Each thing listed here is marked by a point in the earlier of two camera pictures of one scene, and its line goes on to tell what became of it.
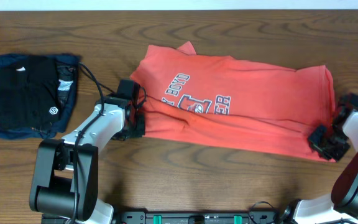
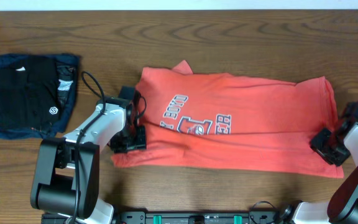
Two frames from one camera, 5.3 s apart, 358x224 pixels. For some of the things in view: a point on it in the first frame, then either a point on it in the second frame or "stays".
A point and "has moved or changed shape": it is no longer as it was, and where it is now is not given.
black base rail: (182, 218) stays
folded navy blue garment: (68, 66) stays
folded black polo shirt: (26, 93) stays
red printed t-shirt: (219, 99) has moved or changed shape
